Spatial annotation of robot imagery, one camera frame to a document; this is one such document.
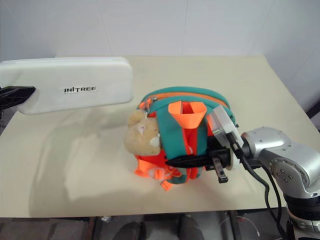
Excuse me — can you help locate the thin white wire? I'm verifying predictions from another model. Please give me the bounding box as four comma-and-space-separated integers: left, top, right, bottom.
219, 216, 261, 240

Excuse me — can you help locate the green and orange backpack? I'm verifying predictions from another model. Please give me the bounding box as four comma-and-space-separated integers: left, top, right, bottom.
133, 86, 238, 192

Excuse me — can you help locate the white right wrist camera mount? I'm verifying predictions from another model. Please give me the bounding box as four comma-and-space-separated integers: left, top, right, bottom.
210, 104, 245, 171

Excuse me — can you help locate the beige plush toy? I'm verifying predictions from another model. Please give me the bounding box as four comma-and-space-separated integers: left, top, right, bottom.
124, 109, 162, 156

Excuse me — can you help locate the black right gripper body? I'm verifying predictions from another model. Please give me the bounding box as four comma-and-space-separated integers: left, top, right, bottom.
205, 136, 232, 185

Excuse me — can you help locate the white rectangular case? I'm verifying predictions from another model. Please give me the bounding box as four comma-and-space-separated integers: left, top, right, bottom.
0, 56, 134, 116

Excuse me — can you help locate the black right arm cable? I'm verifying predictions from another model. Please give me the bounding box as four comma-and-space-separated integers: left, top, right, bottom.
226, 132, 288, 240
259, 166, 285, 240

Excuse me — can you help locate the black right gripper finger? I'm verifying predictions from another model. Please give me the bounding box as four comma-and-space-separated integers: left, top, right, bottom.
164, 154, 214, 169

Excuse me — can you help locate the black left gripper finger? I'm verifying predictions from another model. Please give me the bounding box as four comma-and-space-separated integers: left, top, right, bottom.
0, 85, 37, 111

